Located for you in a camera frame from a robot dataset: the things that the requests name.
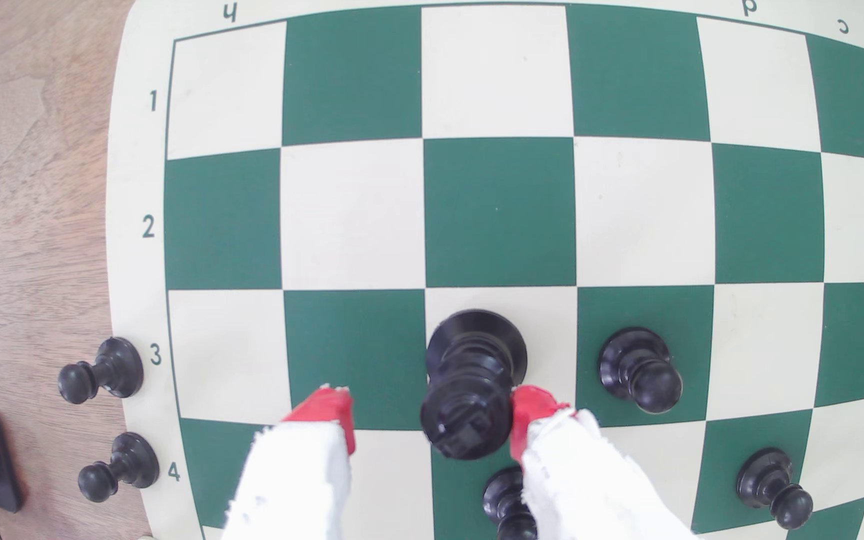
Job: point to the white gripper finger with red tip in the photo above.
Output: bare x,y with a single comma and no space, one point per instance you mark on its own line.
582,480
297,480

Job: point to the large black chess piece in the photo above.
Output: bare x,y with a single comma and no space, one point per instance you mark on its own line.
469,390

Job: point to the black chess pawn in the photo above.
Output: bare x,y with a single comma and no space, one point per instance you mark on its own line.
505,499
106,369
121,465
638,367
771,484

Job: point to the green and cream chess mat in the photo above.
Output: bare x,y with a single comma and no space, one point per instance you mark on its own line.
499,210

